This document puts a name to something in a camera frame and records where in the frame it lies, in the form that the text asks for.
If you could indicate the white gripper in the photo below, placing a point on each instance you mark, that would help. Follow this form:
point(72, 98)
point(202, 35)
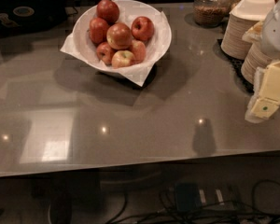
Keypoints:
point(276, 32)

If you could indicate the lower right red apple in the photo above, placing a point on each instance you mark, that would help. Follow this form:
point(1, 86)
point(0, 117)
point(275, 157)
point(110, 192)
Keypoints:
point(138, 49)

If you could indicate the front yellow red apple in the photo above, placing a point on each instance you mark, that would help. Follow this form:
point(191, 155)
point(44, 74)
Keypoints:
point(123, 58)

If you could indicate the white bowl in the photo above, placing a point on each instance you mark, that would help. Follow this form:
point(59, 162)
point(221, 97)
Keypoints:
point(158, 38)

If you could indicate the lower left red apple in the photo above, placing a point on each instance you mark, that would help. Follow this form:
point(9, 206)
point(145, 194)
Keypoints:
point(105, 53)

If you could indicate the top red apple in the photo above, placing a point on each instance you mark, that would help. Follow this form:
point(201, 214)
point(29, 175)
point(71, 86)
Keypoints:
point(108, 10)

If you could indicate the front stack of paper plates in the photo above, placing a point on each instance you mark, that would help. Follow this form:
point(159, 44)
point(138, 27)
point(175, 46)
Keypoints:
point(255, 58)

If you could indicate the stack of paper plates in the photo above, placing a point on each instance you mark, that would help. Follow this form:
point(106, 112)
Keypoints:
point(255, 58)
point(233, 44)

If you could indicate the black rubber mat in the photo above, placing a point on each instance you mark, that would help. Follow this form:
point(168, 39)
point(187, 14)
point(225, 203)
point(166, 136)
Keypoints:
point(239, 79)

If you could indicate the rear stack of paper plates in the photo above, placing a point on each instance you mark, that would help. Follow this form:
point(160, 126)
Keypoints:
point(233, 44)

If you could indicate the white foam takeout box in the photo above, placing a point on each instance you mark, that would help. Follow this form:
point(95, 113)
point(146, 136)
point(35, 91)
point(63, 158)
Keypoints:
point(253, 10)

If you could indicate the glass jar with grains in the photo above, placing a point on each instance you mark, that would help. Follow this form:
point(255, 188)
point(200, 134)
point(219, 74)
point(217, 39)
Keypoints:
point(210, 13)

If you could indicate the white paper liner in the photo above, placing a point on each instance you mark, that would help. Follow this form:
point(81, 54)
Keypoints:
point(140, 73)

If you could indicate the black power adapter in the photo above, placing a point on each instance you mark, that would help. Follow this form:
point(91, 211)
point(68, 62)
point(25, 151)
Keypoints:
point(187, 197)

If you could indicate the black laptop with stickers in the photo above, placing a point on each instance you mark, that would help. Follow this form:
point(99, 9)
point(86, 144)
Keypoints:
point(28, 16)

